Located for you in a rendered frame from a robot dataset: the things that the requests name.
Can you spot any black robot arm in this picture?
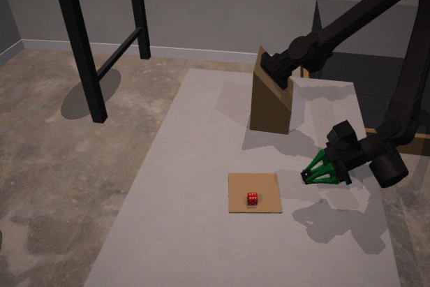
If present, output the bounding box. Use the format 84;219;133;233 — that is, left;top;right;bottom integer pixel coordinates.
260;0;430;188

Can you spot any red die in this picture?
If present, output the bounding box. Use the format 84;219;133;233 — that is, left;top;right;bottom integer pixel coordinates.
247;193;258;205

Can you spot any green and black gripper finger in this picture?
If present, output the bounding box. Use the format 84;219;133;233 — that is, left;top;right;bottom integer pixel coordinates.
302;149;329;174
306;163;339;184

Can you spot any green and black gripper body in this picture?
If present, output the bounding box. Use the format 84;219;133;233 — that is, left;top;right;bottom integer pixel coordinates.
324;142;366;185

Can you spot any tan flat mat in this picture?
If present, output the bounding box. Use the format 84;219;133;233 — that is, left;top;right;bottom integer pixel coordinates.
228;173;282;213

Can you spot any black die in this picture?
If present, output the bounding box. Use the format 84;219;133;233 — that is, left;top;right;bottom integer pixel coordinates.
301;169;312;185

